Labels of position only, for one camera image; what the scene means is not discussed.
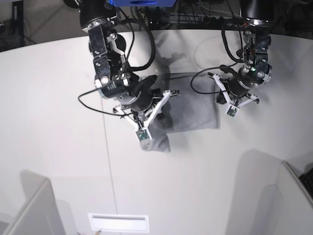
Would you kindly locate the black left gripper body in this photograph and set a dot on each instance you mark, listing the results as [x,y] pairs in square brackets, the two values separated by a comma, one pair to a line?
[236,89]

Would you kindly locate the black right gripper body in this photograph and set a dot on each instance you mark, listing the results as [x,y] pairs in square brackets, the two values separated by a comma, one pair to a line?
[141,103]

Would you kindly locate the grey T-shirt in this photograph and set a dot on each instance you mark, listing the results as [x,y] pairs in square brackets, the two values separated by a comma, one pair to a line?
[185,112]

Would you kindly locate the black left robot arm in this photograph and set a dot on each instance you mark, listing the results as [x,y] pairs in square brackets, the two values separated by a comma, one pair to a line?
[253,25]

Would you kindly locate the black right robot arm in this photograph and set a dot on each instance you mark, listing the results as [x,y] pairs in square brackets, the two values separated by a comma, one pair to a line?
[114,76]

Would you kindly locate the blue box under table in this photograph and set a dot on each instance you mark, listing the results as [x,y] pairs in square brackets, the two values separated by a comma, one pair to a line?
[140,3]

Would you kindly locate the black keyboard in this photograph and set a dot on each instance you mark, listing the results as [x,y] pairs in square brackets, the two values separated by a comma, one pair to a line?
[306,180]

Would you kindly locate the white side desk right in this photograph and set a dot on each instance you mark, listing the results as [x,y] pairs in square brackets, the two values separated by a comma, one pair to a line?
[293,189]

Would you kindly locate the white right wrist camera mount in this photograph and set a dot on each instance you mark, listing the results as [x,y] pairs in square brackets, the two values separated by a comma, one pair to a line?
[141,127]

